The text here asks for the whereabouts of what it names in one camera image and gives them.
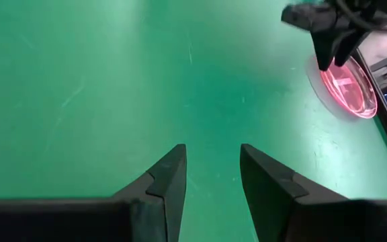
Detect pink transparent plastic plate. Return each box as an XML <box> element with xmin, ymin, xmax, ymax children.
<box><xmin>318</xmin><ymin>55</ymin><xmax>379</xmax><ymax>120</ymax></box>

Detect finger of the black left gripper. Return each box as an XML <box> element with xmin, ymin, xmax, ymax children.
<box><xmin>310</xmin><ymin>31</ymin><xmax>337</xmax><ymax>72</ymax></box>
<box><xmin>334</xmin><ymin>31</ymin><xmax>370</xmax><ymax>67</ymax></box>

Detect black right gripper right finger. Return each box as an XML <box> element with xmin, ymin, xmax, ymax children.
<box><xmin>240</xmin><ymin>143</ymin><xmax>387</xmax><ymax>242</ymax></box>

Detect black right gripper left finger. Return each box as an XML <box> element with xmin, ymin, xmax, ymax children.
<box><xmin>0</xmin><ymin>144</ymin><xmax>188</xmax><ymax>242</ymax></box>

